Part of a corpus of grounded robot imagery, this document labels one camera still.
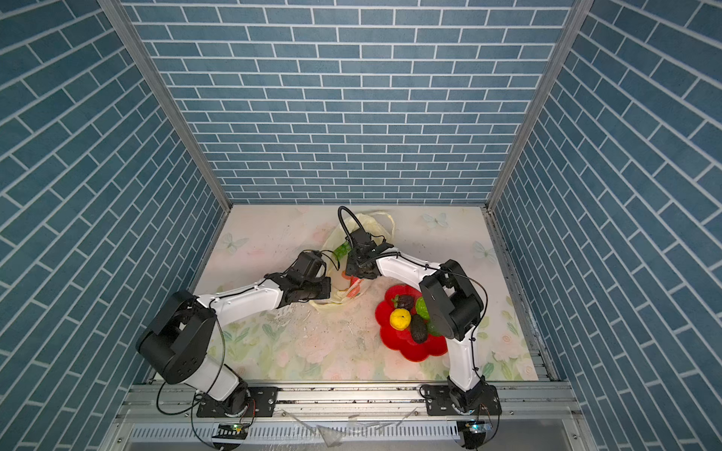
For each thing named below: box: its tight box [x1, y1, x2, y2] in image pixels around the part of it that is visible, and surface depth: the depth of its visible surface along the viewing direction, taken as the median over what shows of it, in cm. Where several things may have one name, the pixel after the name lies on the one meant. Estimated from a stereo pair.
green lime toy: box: [415, 296, 430, 320], surface depth 88 cm
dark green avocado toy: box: [426, 321, 442, 337], surface depth 84 cm
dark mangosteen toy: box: [391, 294, 415, 311], surface depth 90 cm
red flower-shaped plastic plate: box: [375, 284, 449, 362], surface depth 86 cm
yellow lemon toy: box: [389, 308, 412, 331], surface depth 86 cm
